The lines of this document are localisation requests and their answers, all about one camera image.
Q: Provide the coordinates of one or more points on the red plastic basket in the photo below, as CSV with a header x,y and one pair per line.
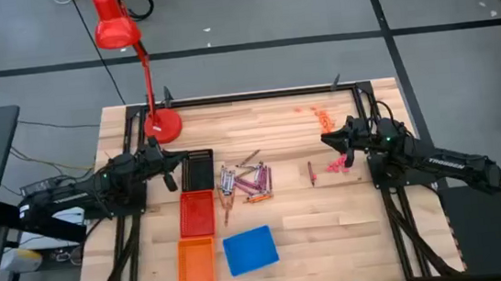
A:
x,y
197,214

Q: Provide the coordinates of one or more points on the white control box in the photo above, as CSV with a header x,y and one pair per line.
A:
x,y
69,217

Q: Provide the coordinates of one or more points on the orange plastic basket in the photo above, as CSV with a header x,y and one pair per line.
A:
x,y
195,263

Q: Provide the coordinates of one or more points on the purple crayons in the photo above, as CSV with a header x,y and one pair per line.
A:
x,y
246,190

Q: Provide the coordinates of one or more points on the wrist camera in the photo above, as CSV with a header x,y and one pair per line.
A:
x,y
349,158
170,182

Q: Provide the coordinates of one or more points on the black power adapter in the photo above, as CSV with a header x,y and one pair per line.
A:
x,y
36,186

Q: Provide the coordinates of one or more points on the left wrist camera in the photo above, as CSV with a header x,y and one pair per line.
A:
x,y
170,182

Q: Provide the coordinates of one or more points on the blue plastic basket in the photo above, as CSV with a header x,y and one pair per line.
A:
x,y
249,251

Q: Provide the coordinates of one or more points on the white and yellow device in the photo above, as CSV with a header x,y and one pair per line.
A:
x,y
20,260

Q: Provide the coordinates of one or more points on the red desk lamp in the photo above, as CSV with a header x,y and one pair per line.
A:
x,y
164,126

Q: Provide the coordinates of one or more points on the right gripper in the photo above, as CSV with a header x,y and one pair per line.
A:
x,y
360,134

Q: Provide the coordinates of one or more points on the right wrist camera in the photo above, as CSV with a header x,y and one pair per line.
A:
x,y
349,158

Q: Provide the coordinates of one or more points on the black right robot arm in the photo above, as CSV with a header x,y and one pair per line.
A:
x,y
446,163

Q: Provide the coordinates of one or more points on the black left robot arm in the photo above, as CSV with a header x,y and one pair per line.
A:
x,y
76,196

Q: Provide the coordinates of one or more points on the black plastic basket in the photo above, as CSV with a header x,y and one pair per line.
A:
x,y
199,178

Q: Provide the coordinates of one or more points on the black mat, striped edge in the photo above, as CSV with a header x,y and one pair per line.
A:
x,y
485,228

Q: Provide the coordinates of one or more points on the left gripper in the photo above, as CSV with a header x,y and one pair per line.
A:
x,y
158,161

